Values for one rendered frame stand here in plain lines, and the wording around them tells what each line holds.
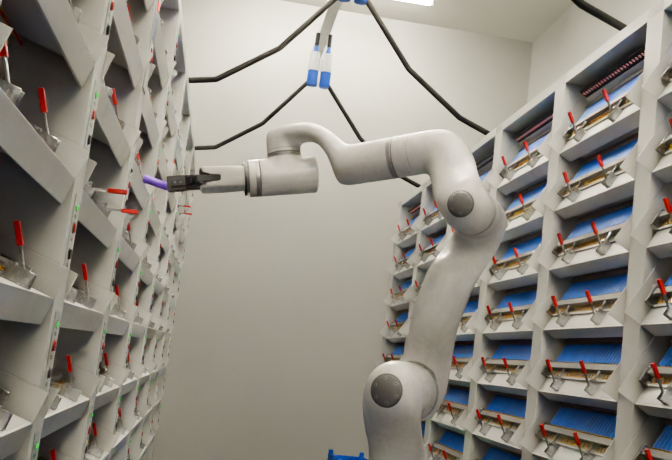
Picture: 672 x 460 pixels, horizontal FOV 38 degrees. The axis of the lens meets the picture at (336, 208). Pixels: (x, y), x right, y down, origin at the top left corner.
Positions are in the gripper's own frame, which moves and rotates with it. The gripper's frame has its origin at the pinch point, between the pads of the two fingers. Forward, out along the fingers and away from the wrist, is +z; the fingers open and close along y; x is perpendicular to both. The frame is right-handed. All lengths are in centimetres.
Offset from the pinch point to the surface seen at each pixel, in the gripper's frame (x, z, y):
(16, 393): 41, 24, 60
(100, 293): 22.3, 19.0, -10.1
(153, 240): -5, 14, -151
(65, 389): 42.5, 25.0, 8.4
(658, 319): 40, -109, -2
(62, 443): 55, 29, -10
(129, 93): -24.0, 9.8, -10.6
